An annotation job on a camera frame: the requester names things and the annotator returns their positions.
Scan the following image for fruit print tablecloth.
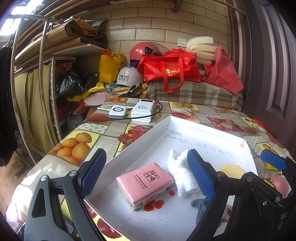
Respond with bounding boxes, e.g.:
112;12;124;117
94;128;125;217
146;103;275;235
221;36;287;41
6;97;295;240

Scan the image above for red plastic bag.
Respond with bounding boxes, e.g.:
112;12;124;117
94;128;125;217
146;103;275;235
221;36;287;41
202;46;243;95

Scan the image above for red helmet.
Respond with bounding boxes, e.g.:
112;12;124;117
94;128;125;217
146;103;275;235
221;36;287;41
129;42;162;61

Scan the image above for red bag on floor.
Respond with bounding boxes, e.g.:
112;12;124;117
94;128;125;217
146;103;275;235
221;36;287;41
251;118;266;130

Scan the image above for cream foam roll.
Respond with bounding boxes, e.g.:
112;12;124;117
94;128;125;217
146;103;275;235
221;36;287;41
186;36;216;66

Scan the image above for black hanging clothes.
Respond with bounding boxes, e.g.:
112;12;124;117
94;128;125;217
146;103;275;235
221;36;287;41
1;47;18;167

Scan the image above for metal storage shelf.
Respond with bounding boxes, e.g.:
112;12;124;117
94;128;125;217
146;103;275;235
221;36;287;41
15;43;104;144

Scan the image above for brown wooden door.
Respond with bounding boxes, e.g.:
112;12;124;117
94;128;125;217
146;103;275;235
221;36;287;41
227;1;295;150

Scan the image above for red tote bag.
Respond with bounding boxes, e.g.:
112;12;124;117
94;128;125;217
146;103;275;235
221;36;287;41
137;49;201;93

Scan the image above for grey pink braided rope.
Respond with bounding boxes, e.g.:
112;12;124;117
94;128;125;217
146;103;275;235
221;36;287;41
191;196;232;227

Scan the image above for pink fluffy plush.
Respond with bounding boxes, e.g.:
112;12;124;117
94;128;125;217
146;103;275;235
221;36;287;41
269;174;291;198

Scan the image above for black cable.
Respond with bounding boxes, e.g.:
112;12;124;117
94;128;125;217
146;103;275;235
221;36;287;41
107;99;164;121

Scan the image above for yellow round sponge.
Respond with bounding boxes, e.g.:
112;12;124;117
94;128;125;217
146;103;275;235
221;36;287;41
221;164;246;179

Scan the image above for metal clothes rack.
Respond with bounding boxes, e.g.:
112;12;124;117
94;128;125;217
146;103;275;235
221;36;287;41
11;15;57;164

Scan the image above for white helmet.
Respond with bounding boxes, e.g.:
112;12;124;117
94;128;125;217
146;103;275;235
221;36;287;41
116;66;144;87

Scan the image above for yellow shopping bag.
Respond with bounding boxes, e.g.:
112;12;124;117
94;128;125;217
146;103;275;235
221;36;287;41
98;47;126;83

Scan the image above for white wireless charger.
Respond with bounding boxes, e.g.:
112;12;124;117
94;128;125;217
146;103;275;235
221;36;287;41
97;105;132;119

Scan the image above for yellow tissue pack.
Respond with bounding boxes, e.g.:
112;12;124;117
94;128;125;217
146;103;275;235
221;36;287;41
266;163;280;173

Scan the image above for pink round racket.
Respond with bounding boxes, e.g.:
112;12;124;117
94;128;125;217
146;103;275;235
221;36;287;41
84;92;107;106

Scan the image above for wall socket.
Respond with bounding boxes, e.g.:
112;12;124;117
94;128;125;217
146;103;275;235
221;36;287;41
177;38;187;47

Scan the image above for black plastic bag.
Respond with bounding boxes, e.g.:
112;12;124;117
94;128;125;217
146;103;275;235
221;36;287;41
56;70;99;97

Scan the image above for white power bank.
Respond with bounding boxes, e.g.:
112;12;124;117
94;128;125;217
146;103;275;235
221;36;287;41
130;99;155;123

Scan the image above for white cardboard tray box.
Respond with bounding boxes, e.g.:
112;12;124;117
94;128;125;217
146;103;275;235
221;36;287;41
87;116;256;240

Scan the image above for pink tissue pack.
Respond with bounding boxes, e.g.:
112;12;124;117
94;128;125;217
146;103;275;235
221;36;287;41
116;162;175;210

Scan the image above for plaid blanket cushion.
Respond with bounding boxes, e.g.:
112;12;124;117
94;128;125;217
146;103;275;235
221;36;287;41
147;80;243;111

